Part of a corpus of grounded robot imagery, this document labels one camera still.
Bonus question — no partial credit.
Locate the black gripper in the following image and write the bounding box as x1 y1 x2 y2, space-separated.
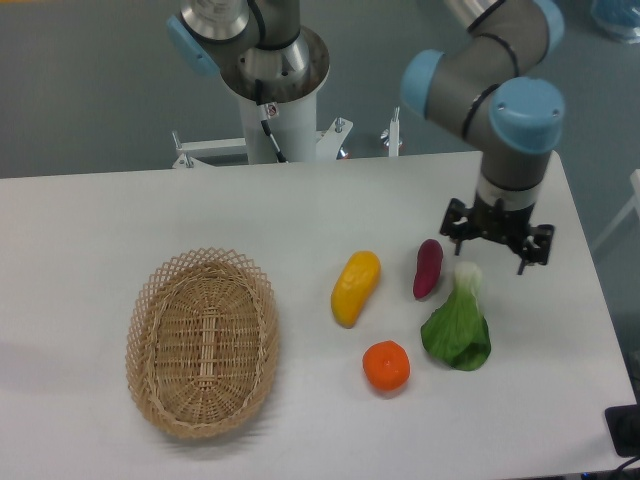
439 174 555 275

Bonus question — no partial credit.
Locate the yellow mango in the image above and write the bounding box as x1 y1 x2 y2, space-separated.
330 251 381 328

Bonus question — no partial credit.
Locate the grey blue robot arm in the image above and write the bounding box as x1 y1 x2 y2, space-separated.
166 1 565 266

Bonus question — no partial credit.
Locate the purple sweet potato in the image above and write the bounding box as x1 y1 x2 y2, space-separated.
413 239 443 299

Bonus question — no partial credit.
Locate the green bok choy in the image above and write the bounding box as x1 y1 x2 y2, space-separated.
420 262 492 372

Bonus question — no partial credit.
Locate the orange tangerine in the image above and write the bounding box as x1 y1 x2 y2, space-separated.
362 340 411 393

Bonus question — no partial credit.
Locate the black device at table edge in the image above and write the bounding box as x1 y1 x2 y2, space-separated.
604 404 639 457

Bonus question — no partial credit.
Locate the blue plastic bag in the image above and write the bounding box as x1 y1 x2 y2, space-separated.
591 0 639 44

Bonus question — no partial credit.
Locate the woven wicker basket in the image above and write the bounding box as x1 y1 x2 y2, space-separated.
125 248 279 439

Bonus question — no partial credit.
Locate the white frame at right edge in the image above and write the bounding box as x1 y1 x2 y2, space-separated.
590 169 639 254

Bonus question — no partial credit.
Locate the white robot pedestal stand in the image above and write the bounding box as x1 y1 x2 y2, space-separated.
171 27 405 169

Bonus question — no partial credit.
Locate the black cable on pedestal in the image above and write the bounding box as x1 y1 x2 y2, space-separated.
253 78 290 164

